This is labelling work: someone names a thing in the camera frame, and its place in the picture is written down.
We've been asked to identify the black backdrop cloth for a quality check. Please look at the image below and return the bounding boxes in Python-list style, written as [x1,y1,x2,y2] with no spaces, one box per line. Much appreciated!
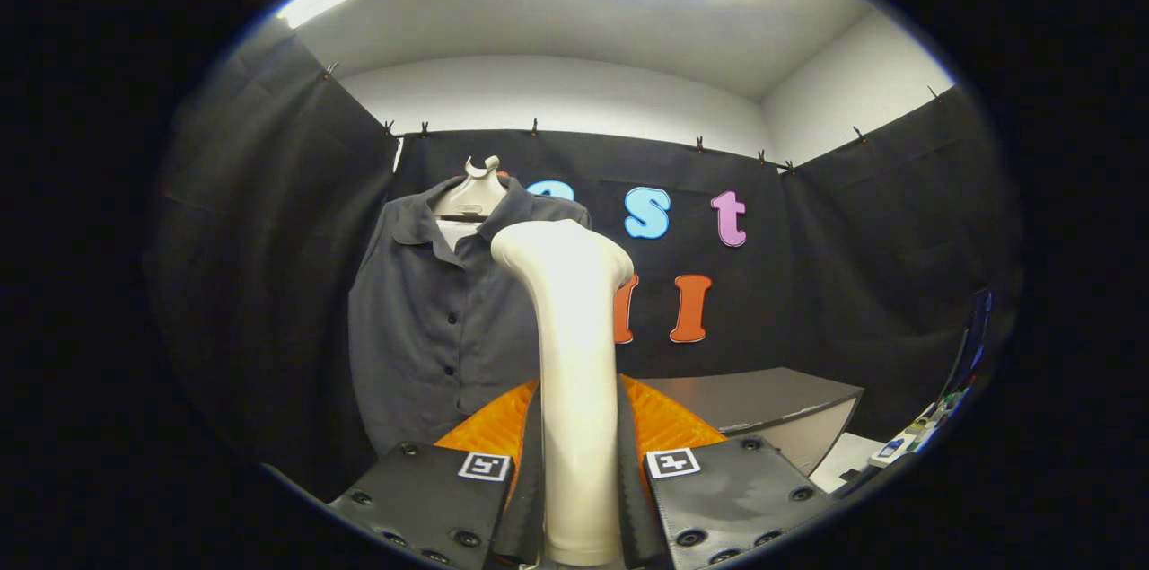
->
[144,31,1024,499]

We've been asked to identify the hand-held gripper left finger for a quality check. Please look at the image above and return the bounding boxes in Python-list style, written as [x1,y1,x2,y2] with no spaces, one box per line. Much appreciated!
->
[325,375,545,570]

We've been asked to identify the row of small cloth clips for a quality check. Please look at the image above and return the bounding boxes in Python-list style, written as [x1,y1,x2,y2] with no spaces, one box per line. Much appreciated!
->
[323,61,943,176]

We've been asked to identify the pile of small desk items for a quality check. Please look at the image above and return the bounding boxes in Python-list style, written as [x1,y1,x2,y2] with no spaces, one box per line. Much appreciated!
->
[869,386,966,468]

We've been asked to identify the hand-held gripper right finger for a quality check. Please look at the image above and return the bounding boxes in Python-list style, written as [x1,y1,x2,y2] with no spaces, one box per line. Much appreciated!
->
[616,374,840,570]

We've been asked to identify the cream plastic hanger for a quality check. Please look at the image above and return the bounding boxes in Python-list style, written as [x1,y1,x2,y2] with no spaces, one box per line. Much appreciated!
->
[433,155,509,223]

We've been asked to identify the small ceiling light panel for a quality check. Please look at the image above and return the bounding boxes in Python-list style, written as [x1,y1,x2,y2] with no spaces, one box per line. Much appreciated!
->
[276,0,356,30]

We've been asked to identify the grey cabinet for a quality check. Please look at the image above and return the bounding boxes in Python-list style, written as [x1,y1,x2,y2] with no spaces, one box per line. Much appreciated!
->
[639,366,865,475]

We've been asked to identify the dark grey button shirt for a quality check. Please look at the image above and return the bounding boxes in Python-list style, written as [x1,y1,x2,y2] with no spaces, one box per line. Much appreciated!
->
[348,175,593,456]

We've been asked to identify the white backing board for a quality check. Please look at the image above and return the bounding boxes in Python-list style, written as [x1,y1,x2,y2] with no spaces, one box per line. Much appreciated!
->
[437,218,481,252]

